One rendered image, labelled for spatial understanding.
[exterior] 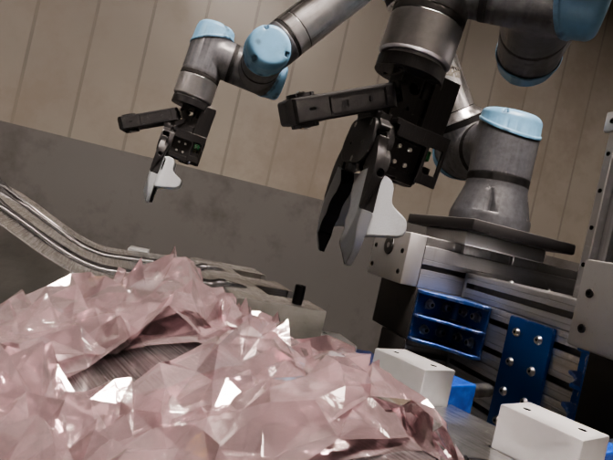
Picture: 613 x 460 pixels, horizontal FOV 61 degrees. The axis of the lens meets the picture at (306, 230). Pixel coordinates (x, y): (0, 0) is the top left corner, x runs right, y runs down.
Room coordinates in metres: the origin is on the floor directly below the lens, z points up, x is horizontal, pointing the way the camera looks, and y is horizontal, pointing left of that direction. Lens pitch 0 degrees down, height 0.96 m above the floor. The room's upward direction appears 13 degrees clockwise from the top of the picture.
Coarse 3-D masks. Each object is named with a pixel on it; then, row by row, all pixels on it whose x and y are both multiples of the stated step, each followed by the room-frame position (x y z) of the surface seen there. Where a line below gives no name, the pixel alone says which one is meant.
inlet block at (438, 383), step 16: (384, 352) 0.39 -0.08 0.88; (400, 352) 0.40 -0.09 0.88; (384, 368) 0.39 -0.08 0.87; (400, 368) 0.38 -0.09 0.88; (416, 368) 0.37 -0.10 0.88; (432, 368) 0.37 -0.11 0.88; (448, 368) 0.39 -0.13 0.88; (416, 384) 0.37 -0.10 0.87; (432, 384) 0.37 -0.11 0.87; (448, 384) 0.38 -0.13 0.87; (464, 384) 0.40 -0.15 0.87; (480, 384) 0.45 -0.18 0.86; (432, 400) 0.37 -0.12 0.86; (448, 400) 0.38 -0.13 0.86; (464, 400) 0.40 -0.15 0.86
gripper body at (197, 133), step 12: (180, 96) 0.97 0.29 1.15; (192, 108) 0.99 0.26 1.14; (204, 108) 0.99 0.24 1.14; (180, 120) 0.98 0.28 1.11; (192, 120) 0.99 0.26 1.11; (204, 120) 0.99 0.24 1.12; (168, 132) 0.96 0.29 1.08; (180, 132) 0.97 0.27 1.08; (192, 132) 0.99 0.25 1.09; (204, 132) 0.99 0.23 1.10; (180, 144) 0.98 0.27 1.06; (192, 144) 0.97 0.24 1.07; (204, 144) 1.04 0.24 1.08; (180, 156) 0.98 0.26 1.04; (192, 156) 0.97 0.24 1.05
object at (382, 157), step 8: (376, 136) 0.50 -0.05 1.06; (384, 136) 0.48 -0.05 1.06; (376, 144) 0.48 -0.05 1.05; (384, 144) 0.48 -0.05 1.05; (376, 152) 0.48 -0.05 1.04; (384, 152) 0.48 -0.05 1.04; (368, 160) 0.49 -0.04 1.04; (376, 160) 0.47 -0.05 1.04; (384, 160) 0.48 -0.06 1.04; (368, 168) 0.48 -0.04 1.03; (376, 168) 0.47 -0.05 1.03; (384, 168) 0.48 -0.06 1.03; (368, 176) 0.48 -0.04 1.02; (376, 176) 0.47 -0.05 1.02; (368, 184) 0.47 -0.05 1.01; (376, 184) 0.48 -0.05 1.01; (368, 192) 0.47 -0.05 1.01; (376, 192) 0.48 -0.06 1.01; (360, 200) 0.48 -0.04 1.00; (368, 200) 0.48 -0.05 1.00; (376, 200) 0.48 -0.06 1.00; (360, 208) 0.48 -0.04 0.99; (368, 208) 0.48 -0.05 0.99
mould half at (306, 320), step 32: (0, 192) 0.51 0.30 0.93; (0, 224) 0.38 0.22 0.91; (32, 224) 0.47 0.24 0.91; (64, 224) 0.63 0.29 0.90; (0, 256) 0.38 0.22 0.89; (32, 256) 0.39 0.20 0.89; (64, 256) 0.44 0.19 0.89; (96, 256) 0.53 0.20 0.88; (160, 256) 0.65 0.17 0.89; (0, 288) 0.38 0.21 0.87; (32, 288) 0.39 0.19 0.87; (224, 288) 0.48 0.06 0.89; (256, 288) 0.52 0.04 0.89; (288, 320) 0.47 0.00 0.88; (320, 320) 0.48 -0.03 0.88
